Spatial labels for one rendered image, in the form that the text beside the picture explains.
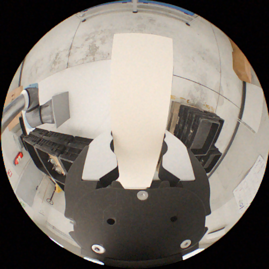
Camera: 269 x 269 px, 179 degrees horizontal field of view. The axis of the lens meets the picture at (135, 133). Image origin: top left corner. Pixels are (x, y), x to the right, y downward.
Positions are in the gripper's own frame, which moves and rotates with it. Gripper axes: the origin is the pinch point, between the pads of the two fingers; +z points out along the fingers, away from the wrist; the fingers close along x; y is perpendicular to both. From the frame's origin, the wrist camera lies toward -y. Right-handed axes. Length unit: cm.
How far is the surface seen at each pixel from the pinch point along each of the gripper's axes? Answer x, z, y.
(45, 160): -72, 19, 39
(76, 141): -37, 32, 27
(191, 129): 52, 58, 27
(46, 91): -66, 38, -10
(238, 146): 251, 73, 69
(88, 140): -29, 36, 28
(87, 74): -26.6, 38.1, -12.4
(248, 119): 241, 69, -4
